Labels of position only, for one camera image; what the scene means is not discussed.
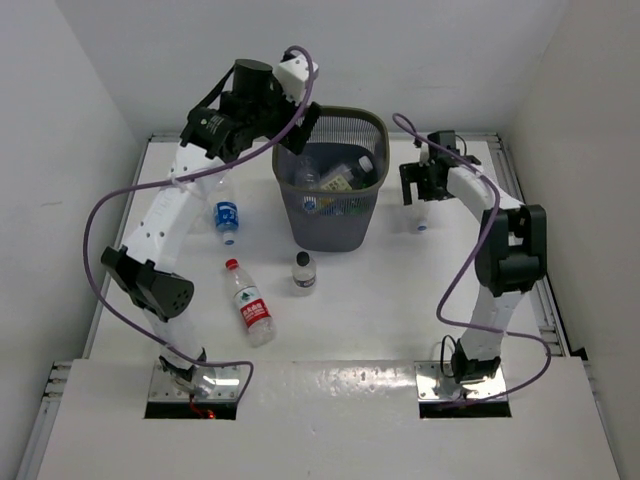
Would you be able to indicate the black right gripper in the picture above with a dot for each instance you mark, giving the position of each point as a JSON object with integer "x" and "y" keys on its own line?
{"x": 413, "y": 173}

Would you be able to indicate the red label water bottle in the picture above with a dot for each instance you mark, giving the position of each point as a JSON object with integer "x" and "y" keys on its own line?
{"x": 250, "y": 304}

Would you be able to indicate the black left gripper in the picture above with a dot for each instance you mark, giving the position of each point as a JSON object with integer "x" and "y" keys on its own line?
{"x": 293, "y": 140}

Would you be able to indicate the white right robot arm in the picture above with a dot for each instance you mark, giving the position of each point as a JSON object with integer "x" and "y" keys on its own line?
{"x": 510, "y": 255}

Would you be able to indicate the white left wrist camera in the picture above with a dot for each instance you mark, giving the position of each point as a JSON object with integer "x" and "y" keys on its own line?
{"x": 293, "y": 76}

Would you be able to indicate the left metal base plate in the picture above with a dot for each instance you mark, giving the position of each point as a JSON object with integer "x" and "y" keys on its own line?
{"x": 214, "y": 385}

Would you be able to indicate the small black cap bottle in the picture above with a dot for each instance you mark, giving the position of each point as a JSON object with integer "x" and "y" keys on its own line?
{"x": 304, "y": 273}

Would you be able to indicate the blue label water bottle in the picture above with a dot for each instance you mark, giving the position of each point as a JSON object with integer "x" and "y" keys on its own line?
{"x": 334, "y": 209}

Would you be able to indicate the metal base plate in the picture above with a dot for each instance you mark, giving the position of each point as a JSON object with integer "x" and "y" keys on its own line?
{"x": 214, "y": 385}
{"x": 433, "y": 386}

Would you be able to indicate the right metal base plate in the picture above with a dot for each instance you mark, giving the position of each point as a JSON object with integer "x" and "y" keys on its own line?
{"x": 433, "y": 386}

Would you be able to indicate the blue label bottle left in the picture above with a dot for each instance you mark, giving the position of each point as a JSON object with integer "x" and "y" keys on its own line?
{"x": 225, "y": 212}

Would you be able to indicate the grey mesh waste bin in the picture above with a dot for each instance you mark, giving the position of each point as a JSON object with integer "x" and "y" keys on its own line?
{"x": 341, "y": 135}

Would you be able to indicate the clear bottle blue cap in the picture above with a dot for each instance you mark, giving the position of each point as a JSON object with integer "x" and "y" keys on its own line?
{"x": 306, "y": 175}

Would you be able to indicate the pineapple juice bottle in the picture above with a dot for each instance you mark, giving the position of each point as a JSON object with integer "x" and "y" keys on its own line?
{"x": 336, "y": 179}

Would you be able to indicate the green soda bottle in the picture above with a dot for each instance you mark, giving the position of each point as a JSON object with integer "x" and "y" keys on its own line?
{"x": 362, "y": 176}

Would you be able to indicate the clear crushed bottle right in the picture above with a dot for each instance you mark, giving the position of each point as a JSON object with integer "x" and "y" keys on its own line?
{"x": 417, "y": 217}

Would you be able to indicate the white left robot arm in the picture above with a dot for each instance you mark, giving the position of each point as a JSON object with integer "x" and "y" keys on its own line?
{"x": 251, "y": 101}

